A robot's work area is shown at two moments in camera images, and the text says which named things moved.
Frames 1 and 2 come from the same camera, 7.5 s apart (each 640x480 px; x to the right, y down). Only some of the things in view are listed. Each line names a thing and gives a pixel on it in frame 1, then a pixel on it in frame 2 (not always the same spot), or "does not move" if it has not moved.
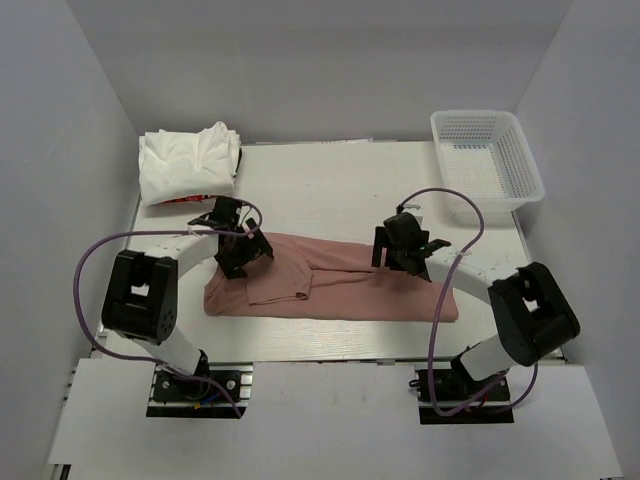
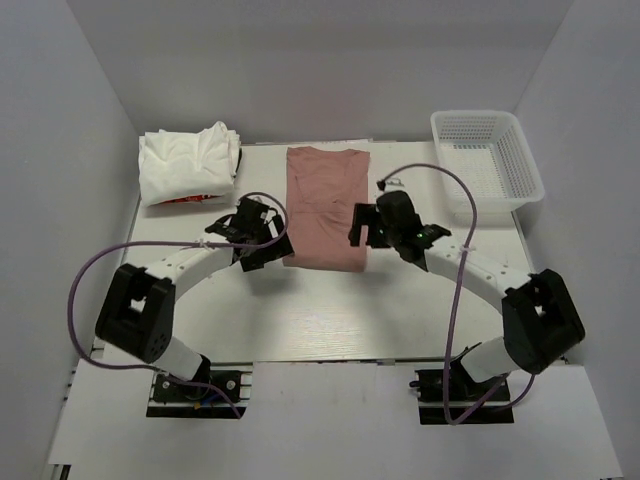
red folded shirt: x=192 y=198 does not move
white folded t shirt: x=181 y=164 does not move
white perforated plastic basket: x=482 y=153 does not move
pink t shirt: x=316 y=279 to x=324 y=187
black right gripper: x=382 y=241 to x=363 y=215
